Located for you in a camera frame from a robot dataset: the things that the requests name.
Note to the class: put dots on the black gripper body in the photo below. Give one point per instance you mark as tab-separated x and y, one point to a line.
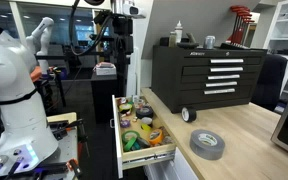
122	26

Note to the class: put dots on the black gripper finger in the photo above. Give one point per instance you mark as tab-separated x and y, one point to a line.
129	44
121	45

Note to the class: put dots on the orange masking tape roll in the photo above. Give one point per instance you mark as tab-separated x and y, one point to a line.
156	137

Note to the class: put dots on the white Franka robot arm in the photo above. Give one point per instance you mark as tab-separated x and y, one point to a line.
14	100

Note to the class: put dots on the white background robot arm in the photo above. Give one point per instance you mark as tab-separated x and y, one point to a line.
41	36

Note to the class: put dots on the yellow-green tape roll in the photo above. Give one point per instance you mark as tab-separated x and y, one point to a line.
125	107

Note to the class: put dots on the large black tape roll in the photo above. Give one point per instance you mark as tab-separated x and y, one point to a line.
144	112

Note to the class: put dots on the purple tape roll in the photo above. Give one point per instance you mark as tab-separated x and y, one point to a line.
125	123

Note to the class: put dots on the yellow and black tape roll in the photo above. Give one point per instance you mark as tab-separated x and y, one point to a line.
146	124

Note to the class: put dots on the small black tape roll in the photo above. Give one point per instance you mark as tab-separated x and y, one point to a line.
188	114

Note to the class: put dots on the black tape roll grey core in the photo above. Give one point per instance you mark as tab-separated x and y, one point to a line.
143	142

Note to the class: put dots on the green tape roll white core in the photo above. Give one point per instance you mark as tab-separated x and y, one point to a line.
129	145

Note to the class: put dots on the teal tape roll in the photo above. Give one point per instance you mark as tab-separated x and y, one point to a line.
136	146

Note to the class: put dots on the clear tape roll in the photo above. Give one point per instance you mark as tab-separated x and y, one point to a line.
167	140

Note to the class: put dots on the white-fronted wooden drawer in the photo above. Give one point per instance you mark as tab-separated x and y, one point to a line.
140	155

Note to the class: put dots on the pink and white box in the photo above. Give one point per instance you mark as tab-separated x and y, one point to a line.
105	69

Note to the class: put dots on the small grey bottle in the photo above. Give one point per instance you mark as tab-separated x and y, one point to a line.
172	39

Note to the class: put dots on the white squeeze bottle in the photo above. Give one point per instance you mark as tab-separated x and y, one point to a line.
178	31

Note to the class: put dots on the black hand tool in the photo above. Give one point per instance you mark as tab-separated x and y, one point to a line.
188	44

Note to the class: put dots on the black metal tool chest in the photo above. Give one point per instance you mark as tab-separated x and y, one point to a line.
197	76

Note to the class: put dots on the silver metal can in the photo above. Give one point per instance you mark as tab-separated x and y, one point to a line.
209	42

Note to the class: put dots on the black clamp bars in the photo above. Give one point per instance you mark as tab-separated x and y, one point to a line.
62	128

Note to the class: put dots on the perforated metal robot table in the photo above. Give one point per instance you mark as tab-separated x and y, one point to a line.
69	146

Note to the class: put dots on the black office chair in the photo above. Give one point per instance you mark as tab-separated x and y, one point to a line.
270	83

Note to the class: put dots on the white glass-door cabinet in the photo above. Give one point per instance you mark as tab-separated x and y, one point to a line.
285	36

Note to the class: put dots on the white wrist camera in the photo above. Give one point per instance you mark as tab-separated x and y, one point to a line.
134	10

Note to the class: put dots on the black pedestal cabinet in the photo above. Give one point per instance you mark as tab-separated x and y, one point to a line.
105	96

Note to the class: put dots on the grey duct tape roll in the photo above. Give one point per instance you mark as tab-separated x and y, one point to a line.
206	144

